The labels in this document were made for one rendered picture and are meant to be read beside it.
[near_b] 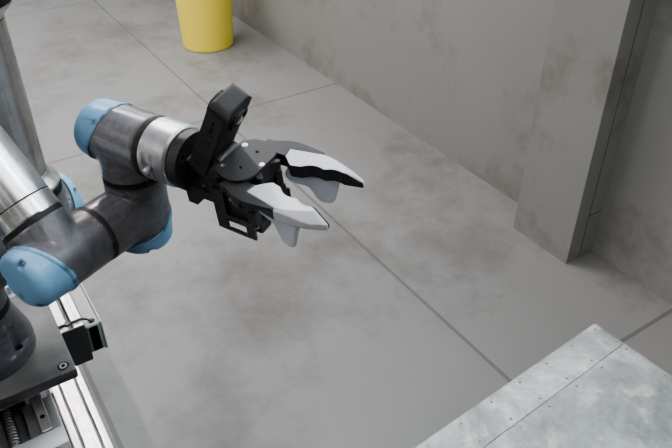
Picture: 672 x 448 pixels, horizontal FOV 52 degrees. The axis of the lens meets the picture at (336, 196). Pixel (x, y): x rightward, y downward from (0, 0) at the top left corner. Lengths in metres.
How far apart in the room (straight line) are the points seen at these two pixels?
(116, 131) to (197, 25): 4.00
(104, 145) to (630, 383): 1.07
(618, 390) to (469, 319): 1.28
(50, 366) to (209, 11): 3.81
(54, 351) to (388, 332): 1.61
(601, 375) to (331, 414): 1.10
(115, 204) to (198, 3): 3.93
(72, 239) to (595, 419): 0.98
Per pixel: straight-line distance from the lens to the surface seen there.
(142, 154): 0.80
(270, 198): 0.69
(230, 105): 0.69
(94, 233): 0.84
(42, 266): 0.81
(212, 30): 4.83
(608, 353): 1.52
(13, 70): 1.04
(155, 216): 0.89
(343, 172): 0.71
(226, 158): 0.74
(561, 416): 1.39
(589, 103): 2.68
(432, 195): 3.31
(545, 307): 2.80
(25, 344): 1.18
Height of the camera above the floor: 1.84
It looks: 34 degrees down
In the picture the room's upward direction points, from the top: straight up
